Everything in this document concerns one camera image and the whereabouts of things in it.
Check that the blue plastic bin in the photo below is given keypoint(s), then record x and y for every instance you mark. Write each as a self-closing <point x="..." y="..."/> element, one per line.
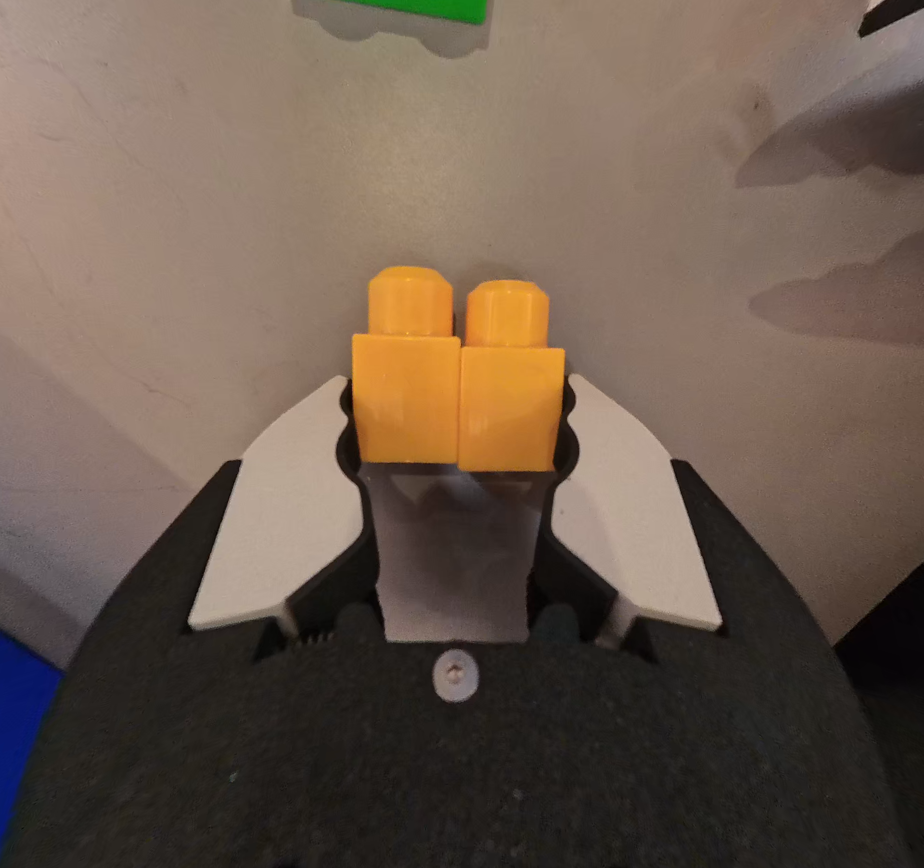
<point x="25" y="702"/>

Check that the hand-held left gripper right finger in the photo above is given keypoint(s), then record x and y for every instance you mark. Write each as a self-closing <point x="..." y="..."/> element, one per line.
<point x="628" y="521"/>

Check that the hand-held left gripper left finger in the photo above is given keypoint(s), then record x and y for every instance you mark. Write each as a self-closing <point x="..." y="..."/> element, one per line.
<point x="281" y="521"/>

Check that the grey desk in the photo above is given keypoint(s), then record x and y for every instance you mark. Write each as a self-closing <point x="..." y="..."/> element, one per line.
<point x="180" y="196"/>

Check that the yellow toy block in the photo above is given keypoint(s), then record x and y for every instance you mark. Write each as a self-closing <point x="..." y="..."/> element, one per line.
<point x="509" y="413"/>
<point x="404" y="398"/>

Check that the person's dark sweatshirt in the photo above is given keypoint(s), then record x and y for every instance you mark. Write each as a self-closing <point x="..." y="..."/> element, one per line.
<point x="888" y="702"/>

